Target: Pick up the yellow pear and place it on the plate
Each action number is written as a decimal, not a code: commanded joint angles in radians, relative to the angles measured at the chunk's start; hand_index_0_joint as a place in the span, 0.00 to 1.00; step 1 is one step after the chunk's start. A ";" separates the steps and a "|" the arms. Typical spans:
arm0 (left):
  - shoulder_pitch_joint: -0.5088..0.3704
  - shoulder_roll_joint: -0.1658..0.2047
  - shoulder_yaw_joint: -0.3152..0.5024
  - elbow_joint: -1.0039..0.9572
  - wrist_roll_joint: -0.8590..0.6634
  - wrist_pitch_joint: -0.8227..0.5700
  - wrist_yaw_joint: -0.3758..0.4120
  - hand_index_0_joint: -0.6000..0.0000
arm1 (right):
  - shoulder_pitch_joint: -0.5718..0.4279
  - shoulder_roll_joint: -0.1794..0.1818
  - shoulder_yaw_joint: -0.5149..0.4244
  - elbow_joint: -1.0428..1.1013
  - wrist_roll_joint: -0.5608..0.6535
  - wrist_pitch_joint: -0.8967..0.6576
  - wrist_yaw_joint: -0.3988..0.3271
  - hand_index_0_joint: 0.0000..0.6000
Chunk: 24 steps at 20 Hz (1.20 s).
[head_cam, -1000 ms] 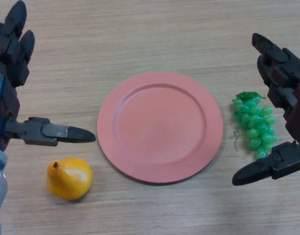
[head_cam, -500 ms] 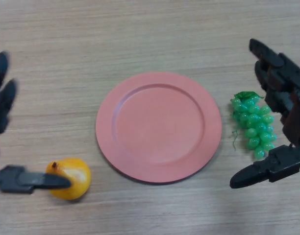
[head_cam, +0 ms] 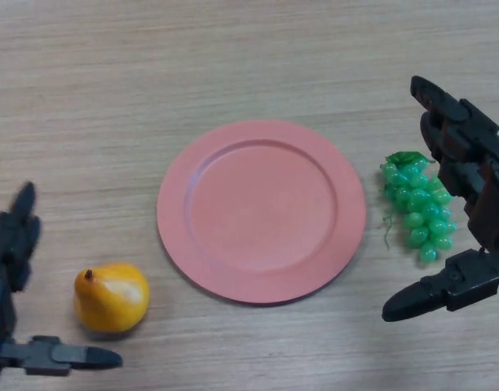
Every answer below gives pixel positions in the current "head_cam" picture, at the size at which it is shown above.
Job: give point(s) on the green grape bunch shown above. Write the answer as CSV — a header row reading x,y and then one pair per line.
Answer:
x,y
420,212

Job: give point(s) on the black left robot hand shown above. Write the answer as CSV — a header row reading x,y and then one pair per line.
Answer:
x,y
5,260

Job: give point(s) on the pink round plate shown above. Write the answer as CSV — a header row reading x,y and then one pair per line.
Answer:
x,y
261,212

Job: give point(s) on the yellow pear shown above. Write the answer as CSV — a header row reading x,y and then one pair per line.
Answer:
x,y
111,301

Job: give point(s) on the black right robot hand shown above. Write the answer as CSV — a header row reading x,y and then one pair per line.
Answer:
x,y
478,150

